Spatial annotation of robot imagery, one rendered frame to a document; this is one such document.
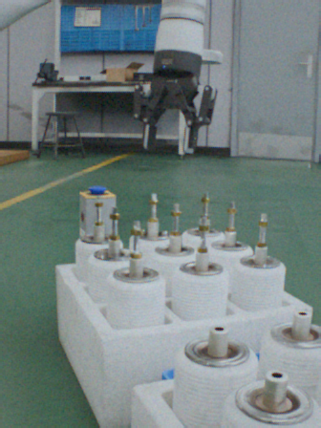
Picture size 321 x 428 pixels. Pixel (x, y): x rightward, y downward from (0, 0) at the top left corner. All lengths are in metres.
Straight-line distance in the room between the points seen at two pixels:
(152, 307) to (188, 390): 0.28
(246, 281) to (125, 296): 0.22
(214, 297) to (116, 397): 0.23
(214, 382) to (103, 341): 0.27
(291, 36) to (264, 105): 0.83
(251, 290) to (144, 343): 0.22
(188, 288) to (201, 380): 0.32
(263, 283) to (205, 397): 0.38
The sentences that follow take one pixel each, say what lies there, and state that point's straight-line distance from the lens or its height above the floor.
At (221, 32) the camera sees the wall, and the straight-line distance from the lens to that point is 5.92.
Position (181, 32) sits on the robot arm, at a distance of 0.81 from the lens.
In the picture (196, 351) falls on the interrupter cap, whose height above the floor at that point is 0.25.
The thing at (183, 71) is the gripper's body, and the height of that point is 0.58.
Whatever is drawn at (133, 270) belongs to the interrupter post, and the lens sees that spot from 0.85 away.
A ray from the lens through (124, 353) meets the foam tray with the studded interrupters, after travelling 0.82.
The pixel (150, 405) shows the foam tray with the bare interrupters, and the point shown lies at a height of 0.18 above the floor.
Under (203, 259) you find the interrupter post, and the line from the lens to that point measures 0.89.
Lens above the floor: 0.52
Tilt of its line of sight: 12 degrees down
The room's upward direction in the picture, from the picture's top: 2 degrees clockwise
